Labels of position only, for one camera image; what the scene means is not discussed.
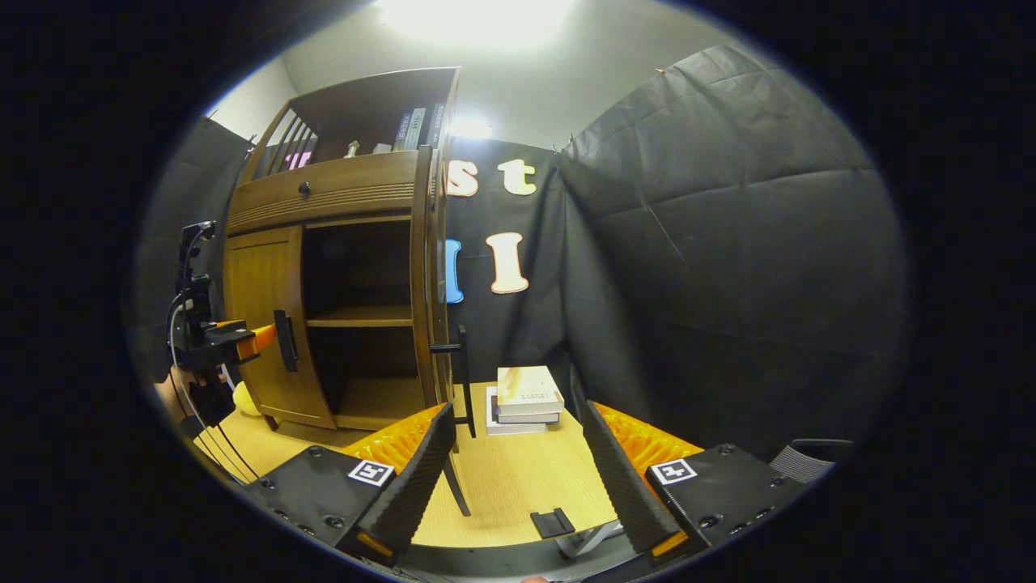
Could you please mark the small black plastic clip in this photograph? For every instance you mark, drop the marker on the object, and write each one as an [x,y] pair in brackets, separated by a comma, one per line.
[553,522]

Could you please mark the wooden double-door shoe cabinet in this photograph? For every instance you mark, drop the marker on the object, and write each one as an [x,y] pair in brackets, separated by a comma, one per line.
[360,267]

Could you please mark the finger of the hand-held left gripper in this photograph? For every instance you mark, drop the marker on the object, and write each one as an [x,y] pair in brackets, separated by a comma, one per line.
[255,340]

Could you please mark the blue upright book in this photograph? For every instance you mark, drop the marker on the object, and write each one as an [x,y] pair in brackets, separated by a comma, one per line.
[401,132]

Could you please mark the thin dark flat book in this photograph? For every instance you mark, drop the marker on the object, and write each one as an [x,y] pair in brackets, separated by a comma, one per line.
[526,419]

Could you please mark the ceiling light panel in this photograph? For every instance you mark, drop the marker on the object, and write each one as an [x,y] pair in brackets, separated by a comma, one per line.
[477,20]

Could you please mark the yellow soft object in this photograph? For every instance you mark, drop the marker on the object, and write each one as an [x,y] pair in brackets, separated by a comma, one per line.
[245,401]

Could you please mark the wooden drawer with black knob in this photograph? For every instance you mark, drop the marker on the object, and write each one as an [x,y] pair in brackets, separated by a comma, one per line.
[348,182]

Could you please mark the wooden cabinet door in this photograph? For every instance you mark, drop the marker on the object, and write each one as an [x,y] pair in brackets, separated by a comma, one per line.
[259,275]
[421,283]

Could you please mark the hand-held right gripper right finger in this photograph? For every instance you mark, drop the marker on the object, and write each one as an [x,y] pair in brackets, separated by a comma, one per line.
[619,486]

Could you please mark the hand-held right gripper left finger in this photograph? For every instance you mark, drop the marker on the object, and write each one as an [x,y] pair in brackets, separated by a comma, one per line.
[421,486]

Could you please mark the black backdrop cloth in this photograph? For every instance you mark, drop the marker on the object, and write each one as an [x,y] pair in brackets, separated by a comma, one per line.
[728,243]

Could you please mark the grey ribbed chair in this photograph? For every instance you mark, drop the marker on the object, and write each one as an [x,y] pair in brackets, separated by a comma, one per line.
[809,461]

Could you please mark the grey-blue upright book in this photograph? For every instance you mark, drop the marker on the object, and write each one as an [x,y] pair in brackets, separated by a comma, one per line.
[416,129]

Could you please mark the wooden inner cabinet shelf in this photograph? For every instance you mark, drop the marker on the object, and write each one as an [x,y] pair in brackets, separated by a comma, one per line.
[360,316]

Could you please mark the beige flat book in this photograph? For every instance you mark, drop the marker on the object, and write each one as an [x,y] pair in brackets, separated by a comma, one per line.
[528,389]

